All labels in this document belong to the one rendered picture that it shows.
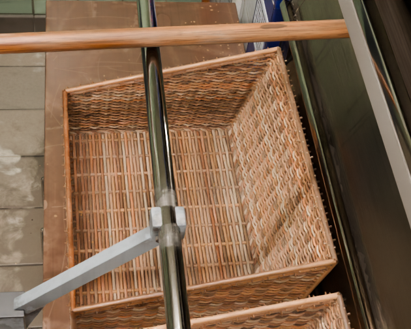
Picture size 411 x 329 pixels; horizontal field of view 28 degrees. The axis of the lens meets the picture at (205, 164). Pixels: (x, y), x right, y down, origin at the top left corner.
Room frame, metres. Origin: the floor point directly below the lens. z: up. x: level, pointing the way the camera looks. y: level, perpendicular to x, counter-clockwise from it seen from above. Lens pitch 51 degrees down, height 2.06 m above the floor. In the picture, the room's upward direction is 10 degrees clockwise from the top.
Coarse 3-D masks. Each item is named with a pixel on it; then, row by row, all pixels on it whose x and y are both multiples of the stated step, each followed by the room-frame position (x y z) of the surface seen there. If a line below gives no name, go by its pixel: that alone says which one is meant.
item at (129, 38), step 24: (240, 24) 0.98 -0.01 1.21; (264, 24) 0.98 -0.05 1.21; (288, 24) 0.99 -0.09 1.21; (312, 24) 1.00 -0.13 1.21; (336, 24) 1.01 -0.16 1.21; (0, 48) 0.84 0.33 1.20; (24, 48) 0.85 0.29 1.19; (48, 48) 0.86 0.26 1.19; (72, 48) 0.88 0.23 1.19; (96, 48) 0.89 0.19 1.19
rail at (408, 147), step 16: (352, 0) 0.81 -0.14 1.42; (368, 0) 0.79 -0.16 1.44; (368, 16) 0.76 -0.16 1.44; (368, 32) 0.74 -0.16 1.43; (384, 32) 0.74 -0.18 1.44; (384, 48) 0.71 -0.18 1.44; (384, 64) 0.69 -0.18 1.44; (384, 80) 0.67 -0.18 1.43; (400, 80) 0.67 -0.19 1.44; (384, 96) 0.65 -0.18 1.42; (400, 96) 0.64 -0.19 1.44; (400, 112) 0.62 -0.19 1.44; (400, 128) 0.60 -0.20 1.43
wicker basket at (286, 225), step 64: (192, 64) 1.28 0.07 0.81; (256, 64) 1.32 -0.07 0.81; (64, 128) 1.10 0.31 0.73; (128, 128) 1.25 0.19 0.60; (192, 128) 1.29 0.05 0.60; (256, 128) 1.23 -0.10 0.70; (128, 192) 1.07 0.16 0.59; (256, 192) 1.09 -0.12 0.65; (192, 256) 0.94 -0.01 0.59; (256, 256) 0.96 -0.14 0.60; (320, 256) 0.84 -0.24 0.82; (128, 320) 0.72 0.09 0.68
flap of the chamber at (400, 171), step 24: (384, 0) 0.83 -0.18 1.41; (408, 0) 0.85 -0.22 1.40; (384, 24) 0.78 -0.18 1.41; (408, 24) 0.80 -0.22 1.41; (360, 48) 0.74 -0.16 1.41; (408, 48) 0.75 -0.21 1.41; (408, 72) 0.71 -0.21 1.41; (384, 120) 0.63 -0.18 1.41; (384, 144) 0.60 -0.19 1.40; (408, 192) 0.53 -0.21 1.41; (408, 216) 0.51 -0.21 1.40
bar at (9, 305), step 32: (160, 64) 0.90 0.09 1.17; (160, 96) 0.83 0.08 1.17; (160, 128) 0.76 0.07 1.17; (160, 160) 0.71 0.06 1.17; (160, 192) 0.65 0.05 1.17; (160, 224) 0.60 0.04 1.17; (96, 256) 0.60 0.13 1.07; (128, 256) 0.60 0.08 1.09; (160, 256) 0.56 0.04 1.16; (64, 288) 0.58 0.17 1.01; (0, 320) 0.54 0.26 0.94; (32, 320) 0.57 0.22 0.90
